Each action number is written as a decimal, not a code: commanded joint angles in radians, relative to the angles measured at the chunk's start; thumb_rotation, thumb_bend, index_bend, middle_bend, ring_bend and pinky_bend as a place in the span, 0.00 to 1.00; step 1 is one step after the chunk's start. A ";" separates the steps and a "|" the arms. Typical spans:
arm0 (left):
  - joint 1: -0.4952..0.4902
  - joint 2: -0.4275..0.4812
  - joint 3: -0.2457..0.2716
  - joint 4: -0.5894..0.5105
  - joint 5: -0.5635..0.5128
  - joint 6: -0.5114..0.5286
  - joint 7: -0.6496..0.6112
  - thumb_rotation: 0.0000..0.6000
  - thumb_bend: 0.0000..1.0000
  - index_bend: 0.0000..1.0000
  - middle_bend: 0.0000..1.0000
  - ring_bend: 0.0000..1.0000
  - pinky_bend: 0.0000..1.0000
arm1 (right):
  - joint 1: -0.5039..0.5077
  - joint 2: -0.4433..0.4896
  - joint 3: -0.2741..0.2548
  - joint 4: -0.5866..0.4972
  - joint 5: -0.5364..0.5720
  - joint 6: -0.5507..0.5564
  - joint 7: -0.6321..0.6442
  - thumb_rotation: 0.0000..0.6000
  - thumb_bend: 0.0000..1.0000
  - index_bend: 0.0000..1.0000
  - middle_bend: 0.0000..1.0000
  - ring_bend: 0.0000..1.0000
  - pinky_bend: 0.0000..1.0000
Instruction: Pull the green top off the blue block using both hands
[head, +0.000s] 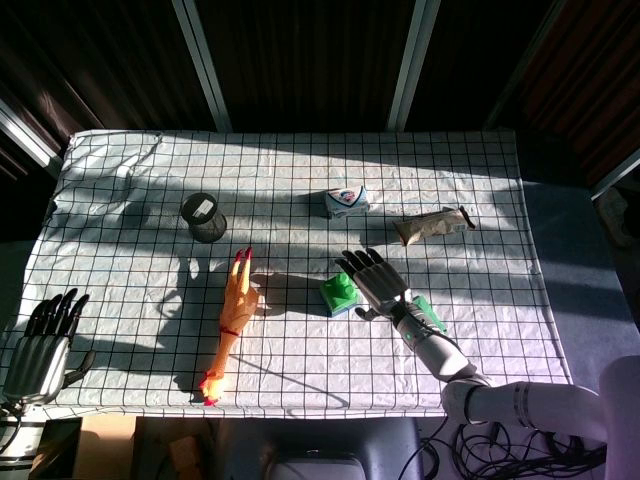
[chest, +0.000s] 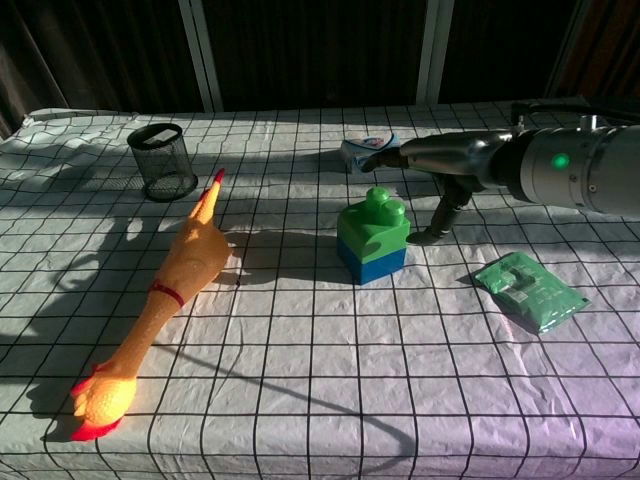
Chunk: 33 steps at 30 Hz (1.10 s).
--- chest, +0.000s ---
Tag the yellow rubber chicken toy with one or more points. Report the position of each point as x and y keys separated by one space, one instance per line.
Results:
x=192 y=250

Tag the grey window frame post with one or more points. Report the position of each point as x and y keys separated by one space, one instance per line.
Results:
x=202 y=55
x=434 y=50

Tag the black mesh pen holder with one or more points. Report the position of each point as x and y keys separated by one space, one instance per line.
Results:
x=162 y=170

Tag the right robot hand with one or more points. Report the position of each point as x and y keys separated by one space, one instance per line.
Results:
x=450 y=152

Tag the green plastic packet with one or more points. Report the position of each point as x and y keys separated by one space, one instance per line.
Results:
x=532 y=290

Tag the green block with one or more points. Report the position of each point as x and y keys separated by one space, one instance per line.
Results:
x=370 y=230

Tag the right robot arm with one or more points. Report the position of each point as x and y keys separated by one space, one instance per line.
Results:
x=590 y=165

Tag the white blue snack packet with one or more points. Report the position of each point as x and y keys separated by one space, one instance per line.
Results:
x=361 y=150

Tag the white black-grid tablecloth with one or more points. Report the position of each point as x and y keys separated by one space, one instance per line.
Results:
x=310 y=360

